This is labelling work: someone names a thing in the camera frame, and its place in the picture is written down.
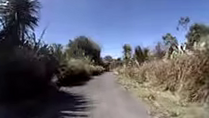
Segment grey paved path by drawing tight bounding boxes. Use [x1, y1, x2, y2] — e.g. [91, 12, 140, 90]
[26, 68, 156, 118]

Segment dark bushes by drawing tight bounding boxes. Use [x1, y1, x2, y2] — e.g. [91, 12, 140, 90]
[0, 32, 67, 112]

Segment row of trees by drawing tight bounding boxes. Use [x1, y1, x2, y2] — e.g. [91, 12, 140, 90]
[120, 14, 209, 62]

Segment green bush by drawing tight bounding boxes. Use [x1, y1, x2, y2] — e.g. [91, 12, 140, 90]
[55, 56, 107, 88]

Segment dark round tree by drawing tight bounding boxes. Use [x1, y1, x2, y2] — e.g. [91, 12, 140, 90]
[64, 34, 104, 65]

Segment tall dry grass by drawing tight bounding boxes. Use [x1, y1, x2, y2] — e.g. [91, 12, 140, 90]
[116, 47, 209, 108]

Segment dry grass verge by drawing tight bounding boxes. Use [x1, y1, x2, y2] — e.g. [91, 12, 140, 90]
[113, 69, 209, 118]

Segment cabbage tree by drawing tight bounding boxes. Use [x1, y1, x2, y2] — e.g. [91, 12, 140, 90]
[0, 0, 45, 50]

